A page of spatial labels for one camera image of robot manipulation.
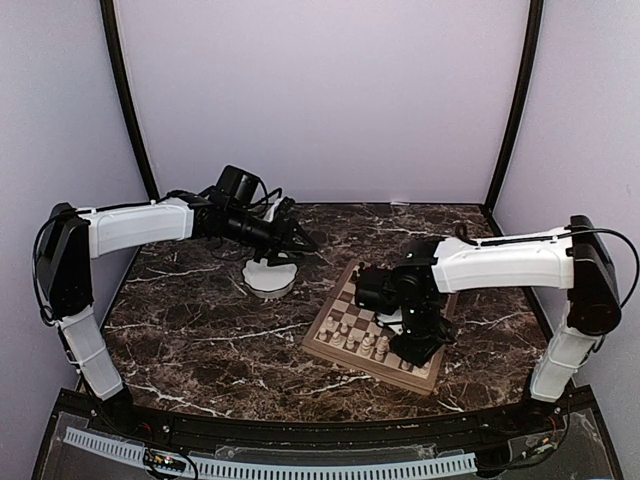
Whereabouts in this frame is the black left frame post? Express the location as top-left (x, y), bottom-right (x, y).
top-left (99, 0), bottom-right (160, 200)

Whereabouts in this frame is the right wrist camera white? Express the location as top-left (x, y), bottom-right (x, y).
top-left (374, 309), bottom-right (403, 335)

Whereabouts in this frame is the white scalloped bowl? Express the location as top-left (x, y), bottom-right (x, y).
top-left (242, 260), bottom-right (298, 300)

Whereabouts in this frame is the wooden chessboard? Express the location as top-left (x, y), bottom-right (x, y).
top-left (302, 260), bottom-right (444, 395)

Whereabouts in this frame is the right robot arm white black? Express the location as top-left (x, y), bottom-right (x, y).
top-left (352, 215), bottom-right (630, 434)

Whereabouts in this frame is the black frame post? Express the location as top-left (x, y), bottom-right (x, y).
top-left (99, 0), bottom-right (160, 200)
top-left (484, 0), bottom-right (544, 213)

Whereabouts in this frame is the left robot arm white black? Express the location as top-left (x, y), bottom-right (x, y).
top-left (31, 165), bottom-right (318, 436)

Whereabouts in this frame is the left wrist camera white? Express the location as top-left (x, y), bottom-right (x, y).
top-left (262, 197), bottom-right (295, 223)

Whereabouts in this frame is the black right frame post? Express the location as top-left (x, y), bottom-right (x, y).
top-left (484, 0), bottom-right (544, 213)

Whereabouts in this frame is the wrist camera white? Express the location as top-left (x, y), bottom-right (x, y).
top-left (374, 309), bottom-right (403, 335)
top-left (262, 197), bottom-right (295, 223)

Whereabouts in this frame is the black front rail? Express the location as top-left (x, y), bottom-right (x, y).
top-left (59, 389), bottom-right (591, 456)

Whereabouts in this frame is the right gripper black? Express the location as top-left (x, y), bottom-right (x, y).
top-left (389, 299), bottom-right (453, 367)

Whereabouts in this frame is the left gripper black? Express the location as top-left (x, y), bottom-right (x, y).
top-left (224, 206), bottom-right (318, 266)

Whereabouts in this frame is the white slotted cable duct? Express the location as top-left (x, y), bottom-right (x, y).
top-left (62, 427), bottom-right (477, 479)

